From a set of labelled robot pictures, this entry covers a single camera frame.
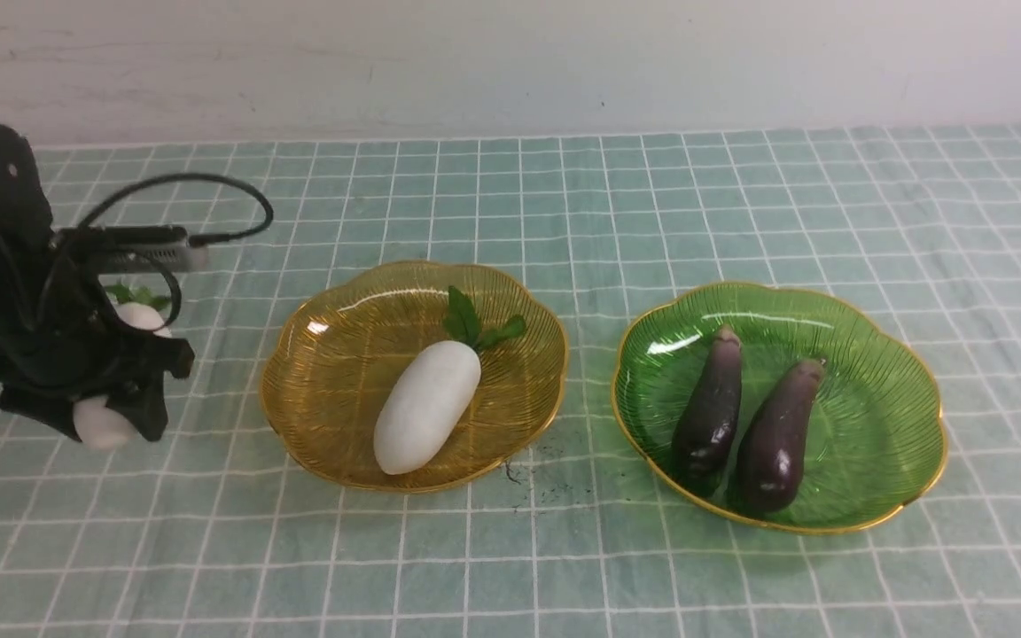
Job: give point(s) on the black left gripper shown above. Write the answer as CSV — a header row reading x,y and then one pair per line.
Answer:
x,y
84,350

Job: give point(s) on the green checkered tablecloth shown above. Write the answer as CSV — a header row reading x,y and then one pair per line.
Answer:
x,y
215,532

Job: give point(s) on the purple eggplant with stem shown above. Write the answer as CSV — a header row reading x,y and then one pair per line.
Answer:
x,y
705,433

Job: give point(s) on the amber glass plate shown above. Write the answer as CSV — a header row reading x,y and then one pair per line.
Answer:
x,y
341,352

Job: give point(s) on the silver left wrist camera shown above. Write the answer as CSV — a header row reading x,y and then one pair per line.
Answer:
x,y
135,249

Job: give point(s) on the white radish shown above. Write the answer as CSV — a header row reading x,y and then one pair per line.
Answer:
x,y
97,426
435,390

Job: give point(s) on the green glass plate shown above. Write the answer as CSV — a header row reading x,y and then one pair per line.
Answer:
x,y
875,443

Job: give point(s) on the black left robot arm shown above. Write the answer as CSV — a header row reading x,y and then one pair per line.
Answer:
x,y
27,237

